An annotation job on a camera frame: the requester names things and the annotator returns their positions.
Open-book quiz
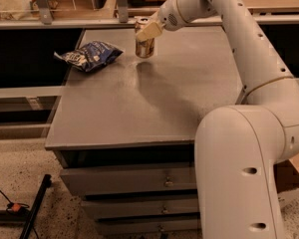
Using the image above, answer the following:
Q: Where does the grey drawer cabinet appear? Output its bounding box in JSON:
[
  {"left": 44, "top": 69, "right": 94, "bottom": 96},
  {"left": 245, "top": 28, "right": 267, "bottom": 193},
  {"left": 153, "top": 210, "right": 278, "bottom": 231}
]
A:
[{"left": 44, "top": 26, "right": 245, "bottom": 239}]

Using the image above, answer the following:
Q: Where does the black stand leg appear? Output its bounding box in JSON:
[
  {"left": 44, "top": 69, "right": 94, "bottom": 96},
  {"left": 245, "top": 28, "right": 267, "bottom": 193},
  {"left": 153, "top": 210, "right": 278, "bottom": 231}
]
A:
[{"left": 19, "top": 174, "right": 52, "bottom": 239}]

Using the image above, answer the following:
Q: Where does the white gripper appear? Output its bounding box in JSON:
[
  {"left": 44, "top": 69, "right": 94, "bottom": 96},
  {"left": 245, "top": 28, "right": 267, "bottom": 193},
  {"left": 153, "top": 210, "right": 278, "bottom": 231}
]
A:
[{"left": 136, "top": 0, "right": 185, "bottom": 42}]

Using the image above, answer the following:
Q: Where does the bottom grey drawer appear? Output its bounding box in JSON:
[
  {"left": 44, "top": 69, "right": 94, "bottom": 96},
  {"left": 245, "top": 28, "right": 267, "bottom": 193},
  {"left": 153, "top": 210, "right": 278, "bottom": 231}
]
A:
[{"left": 96, "top": 213, "right": 200, "bottom": 235}]

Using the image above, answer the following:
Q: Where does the middle grey drawer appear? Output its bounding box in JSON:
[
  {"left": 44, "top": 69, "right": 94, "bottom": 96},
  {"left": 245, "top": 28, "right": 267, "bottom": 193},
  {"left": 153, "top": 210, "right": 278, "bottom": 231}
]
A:
[{"left": 81, "top": 195, "right": 199, "bottom": 219}]

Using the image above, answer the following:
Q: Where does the orange soda can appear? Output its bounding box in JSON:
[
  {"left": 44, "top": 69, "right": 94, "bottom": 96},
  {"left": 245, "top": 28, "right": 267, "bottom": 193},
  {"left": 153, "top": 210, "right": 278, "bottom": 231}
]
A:
[{"left": 135, "top": 17, "right": 154, "bottom": 59}]

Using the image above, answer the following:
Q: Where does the cardboard box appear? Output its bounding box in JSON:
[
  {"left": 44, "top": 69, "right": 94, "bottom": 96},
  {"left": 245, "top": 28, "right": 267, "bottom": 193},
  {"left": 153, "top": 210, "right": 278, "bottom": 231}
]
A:
[{"left": 274, "top": 153, "right": 299, "bottom": 192}]

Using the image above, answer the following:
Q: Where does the black cable with orange clip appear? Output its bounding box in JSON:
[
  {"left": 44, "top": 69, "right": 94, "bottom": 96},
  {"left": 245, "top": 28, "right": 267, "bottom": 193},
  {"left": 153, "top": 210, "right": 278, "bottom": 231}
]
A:
[{"left": 0, "top": 178, "right": 31, "bottom": 215}]

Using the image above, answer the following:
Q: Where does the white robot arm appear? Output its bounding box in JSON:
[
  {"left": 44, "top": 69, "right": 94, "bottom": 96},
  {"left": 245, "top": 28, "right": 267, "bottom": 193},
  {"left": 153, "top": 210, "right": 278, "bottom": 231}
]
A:
[{"left": 136, "top": 0, "right": 299, "bottom": 239}]

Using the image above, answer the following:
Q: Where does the blue chip bag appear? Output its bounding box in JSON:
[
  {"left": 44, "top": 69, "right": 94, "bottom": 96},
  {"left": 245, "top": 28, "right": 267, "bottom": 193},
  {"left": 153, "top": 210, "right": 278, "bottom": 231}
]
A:
[{"left": 54, "top": 41, "right": 123, "bottom": 73}]

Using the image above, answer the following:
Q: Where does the metal shelf rail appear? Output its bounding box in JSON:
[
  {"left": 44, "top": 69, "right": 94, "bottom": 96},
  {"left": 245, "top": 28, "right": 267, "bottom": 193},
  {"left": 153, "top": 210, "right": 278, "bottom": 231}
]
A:
[{"left": 0, "top": 0, "right": 299, "bottom": 29}]

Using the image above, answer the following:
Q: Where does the grey drawer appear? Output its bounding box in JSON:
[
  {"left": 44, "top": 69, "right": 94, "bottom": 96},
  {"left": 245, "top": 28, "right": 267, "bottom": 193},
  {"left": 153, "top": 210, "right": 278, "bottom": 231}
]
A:
[
  {"left": 96, "top": 213, "right": 200, "bottom": 235},
  {"left": 60, "top": 162, "right": 196, "bottom": 196},
  {"left": 81, "top": 195, "right": 199, "bottom": 219}
]

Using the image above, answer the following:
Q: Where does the top grey drawer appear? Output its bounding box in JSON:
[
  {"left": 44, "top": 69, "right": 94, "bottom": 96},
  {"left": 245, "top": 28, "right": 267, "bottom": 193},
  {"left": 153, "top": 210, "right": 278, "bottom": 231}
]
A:
[{"left": 60, "top": 162, "right": 196, "bottom": 196}]

